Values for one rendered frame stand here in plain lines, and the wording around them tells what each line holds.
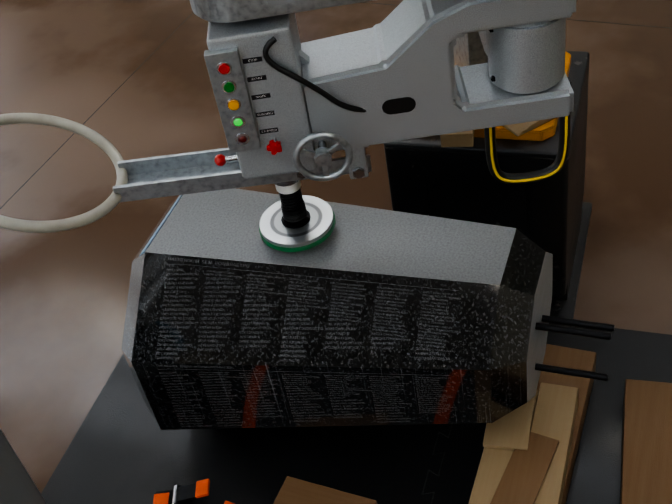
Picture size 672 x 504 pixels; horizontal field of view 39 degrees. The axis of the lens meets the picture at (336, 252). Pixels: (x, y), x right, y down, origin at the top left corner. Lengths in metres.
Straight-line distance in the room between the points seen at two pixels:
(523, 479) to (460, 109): 1.08
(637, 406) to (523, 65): 1.25
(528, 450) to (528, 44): 1.19
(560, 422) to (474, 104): 1.04
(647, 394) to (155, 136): 2.70
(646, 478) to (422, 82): 1.37
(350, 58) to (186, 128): 2.49
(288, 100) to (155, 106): 2.71
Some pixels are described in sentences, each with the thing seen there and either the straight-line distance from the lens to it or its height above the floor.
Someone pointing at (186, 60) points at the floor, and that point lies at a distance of 5.36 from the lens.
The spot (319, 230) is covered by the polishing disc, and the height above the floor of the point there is 0.86.
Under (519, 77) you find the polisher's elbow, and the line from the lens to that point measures 2.43.
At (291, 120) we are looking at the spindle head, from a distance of 2.40.
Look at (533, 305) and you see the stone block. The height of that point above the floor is 0.73.
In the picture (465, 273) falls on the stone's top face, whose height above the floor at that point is 0.80.
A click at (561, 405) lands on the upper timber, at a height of 0.23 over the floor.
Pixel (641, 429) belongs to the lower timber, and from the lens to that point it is 3.13.
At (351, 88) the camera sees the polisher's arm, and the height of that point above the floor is 1.33.
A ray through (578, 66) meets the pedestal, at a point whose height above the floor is 0.74.
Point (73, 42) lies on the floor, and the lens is 5.86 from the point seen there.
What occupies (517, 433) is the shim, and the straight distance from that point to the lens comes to 2.93.
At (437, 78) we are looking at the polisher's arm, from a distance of 2.37.
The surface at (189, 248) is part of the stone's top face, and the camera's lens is 2.82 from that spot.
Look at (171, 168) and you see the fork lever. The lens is 2.70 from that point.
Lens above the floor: 2.60
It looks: 42 degrees down
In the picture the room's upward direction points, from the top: 11 degrees counter-clockwise
